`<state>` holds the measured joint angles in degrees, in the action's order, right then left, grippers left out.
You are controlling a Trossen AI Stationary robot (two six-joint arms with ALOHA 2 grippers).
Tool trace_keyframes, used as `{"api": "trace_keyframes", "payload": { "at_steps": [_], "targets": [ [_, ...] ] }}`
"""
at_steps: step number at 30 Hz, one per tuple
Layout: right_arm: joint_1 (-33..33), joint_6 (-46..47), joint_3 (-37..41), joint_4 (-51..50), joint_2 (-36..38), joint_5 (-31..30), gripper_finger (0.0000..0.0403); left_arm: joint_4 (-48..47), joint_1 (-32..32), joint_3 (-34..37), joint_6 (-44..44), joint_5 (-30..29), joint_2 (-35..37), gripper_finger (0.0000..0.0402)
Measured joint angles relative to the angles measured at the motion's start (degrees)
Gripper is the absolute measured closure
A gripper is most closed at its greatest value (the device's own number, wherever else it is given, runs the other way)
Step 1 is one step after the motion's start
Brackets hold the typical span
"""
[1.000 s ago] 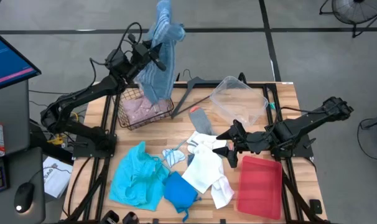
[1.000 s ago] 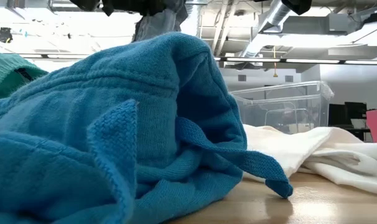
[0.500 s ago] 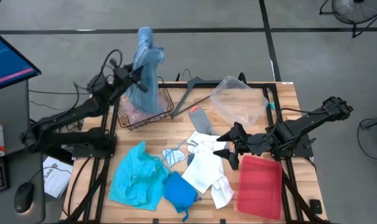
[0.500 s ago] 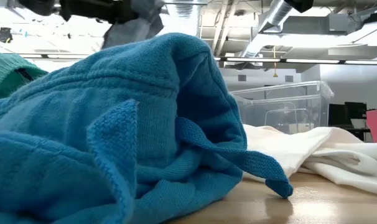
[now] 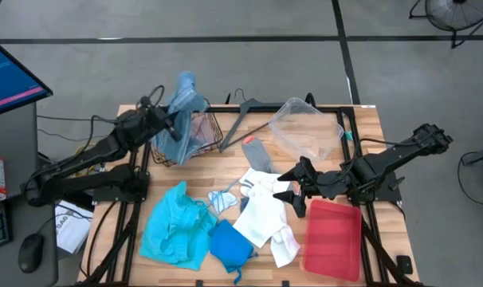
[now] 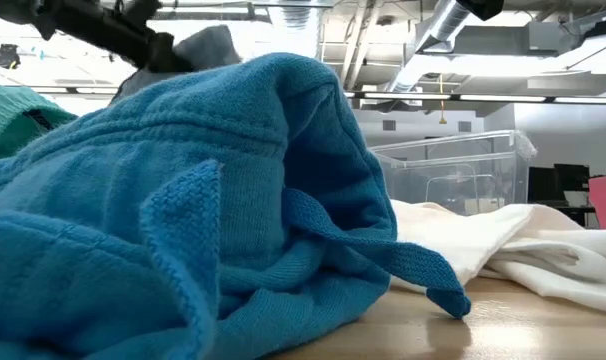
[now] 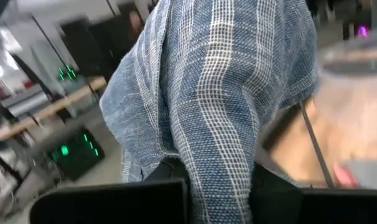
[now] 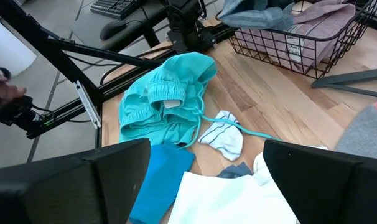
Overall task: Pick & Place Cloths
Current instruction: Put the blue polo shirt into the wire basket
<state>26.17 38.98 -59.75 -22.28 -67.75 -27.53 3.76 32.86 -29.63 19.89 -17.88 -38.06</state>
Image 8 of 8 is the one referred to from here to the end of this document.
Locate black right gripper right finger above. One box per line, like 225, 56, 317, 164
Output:
262, 139, 377, 224

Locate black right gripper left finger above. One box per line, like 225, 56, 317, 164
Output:
0, 138, 151, 224

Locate grey sock pink toe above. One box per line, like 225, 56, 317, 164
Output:
333, 101, 377, 161

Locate bright blue knit garment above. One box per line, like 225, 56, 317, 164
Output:
128, 141, 196, 224

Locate white grey-striped sock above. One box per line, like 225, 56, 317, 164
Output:
167, 151, 301, 224

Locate turquoise drawstring shorts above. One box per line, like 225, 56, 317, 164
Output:
118, 51, 282, 150

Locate white blue-striped sock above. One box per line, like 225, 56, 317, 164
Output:
197, 110, 245, 162

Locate white paper hang tag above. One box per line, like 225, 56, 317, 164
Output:
284, 34, 305, 63

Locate pink woven shirt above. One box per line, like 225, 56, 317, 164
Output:
238, 0, 357, 72

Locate blue striped towel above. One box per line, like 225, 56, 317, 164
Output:
218, 0, 297, 32

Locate grey clothes hanger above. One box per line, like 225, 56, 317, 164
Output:
310, 67, 377, 100

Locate person's hand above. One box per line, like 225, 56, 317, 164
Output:
0, 67, 28, 108

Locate white flat object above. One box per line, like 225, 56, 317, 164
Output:
0, 14, 37, 78

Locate black computer mouse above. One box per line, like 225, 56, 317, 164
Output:
99, 19, 128, 42

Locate black keyboard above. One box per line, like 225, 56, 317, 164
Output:
89, 0, 141, 21

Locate grey desk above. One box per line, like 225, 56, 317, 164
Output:
69, 0, 170, 53

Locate black clamp device with cables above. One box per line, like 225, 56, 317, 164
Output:
0, 95, 55, 140

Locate silver aluminium bracket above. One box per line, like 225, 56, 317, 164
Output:
74, 80, 102, 130

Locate black aluminium table frame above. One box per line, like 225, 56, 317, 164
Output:
0, 0, 236, 149

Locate black wire basket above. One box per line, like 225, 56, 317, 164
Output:
215, 0, 377, 80

